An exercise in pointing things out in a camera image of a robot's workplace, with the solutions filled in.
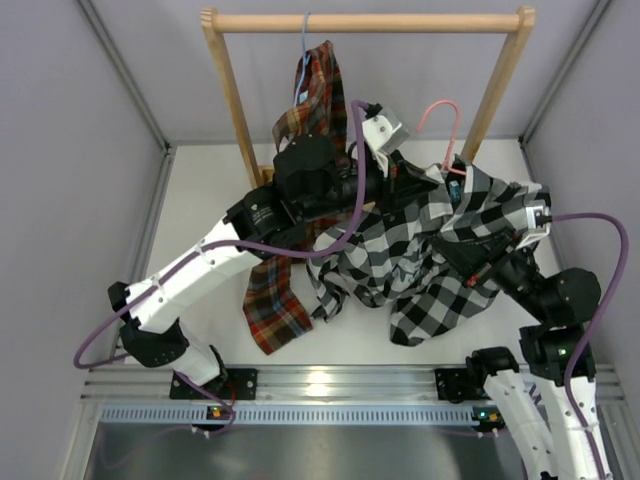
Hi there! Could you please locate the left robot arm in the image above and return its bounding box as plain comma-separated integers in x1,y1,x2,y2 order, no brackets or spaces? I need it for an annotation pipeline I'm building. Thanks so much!
108,134,437,399

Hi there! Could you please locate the wooden clothes rack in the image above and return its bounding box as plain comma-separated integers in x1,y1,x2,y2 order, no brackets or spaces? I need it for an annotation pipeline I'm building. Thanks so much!
200,5,537,186

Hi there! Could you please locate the brown red plaid shirt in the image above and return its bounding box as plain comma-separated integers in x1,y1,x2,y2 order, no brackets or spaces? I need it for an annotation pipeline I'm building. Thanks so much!
242,40,349,355

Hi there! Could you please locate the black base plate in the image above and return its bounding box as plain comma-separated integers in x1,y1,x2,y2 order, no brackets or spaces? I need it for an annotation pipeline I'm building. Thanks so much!
169,368,258,401
434,368,488,404

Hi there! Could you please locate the black white checkered shirt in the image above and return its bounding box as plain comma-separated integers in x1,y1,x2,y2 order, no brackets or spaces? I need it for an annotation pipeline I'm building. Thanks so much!
306,159,551,347

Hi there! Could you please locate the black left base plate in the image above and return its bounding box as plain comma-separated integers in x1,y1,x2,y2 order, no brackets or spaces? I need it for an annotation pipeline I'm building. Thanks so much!
169,368,258,401

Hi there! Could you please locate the pink wire hanger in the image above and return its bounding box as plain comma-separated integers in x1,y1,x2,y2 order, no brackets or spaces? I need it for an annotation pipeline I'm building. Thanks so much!
415,99,466,176

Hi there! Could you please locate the aluminium mounting rail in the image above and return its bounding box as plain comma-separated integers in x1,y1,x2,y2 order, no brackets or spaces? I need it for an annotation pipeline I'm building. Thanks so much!
79,363,621,405

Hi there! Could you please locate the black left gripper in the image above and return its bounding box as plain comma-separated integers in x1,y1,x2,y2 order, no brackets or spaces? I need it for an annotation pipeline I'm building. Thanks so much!
298,147,437,221

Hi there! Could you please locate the grey slotted cable duct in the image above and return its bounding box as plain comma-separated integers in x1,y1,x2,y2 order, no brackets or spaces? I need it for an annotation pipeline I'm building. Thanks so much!
101,404,485,427

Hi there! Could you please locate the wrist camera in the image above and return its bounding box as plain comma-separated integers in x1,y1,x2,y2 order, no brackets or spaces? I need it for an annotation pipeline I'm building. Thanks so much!
516,201,551,250
362,103,410,178

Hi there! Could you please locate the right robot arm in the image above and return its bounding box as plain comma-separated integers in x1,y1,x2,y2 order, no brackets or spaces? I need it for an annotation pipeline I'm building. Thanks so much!
433,230,611,479

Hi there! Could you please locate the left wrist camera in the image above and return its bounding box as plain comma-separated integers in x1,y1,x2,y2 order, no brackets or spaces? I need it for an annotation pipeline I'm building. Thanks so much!
362,103,410,178

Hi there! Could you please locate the blue wire hanger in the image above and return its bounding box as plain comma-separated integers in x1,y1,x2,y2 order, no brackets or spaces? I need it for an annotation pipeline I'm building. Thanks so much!
293,12,311,107

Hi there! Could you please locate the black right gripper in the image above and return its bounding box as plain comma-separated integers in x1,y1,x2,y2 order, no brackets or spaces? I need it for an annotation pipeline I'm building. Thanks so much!
431,224,551,321

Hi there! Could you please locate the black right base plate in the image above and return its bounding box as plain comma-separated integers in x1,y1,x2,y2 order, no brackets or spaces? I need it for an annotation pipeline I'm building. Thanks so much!
434,368,488,404

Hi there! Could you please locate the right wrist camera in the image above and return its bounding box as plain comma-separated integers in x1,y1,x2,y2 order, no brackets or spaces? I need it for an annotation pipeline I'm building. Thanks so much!
516,201,551,250

